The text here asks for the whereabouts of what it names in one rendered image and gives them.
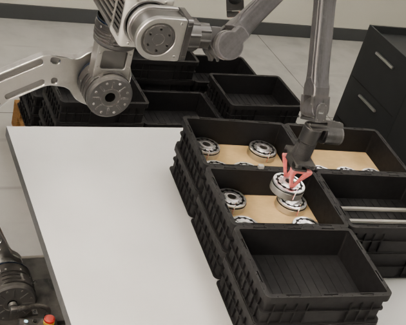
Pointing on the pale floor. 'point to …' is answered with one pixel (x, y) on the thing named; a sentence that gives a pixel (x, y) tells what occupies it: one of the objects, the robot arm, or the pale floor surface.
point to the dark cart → (386, 91)
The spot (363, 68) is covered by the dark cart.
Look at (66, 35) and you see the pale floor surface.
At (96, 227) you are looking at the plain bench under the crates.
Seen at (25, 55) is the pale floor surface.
